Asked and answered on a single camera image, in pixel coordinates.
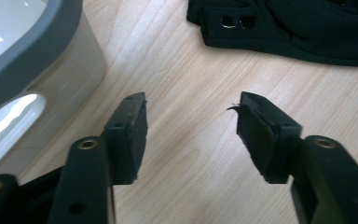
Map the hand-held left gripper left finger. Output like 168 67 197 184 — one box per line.
102 91 149 187

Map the black garment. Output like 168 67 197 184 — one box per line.
186 0 358 67

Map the white plastic bin grey rim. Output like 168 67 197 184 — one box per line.
0 0 107 179

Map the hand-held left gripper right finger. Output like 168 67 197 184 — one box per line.
227 91 303 185

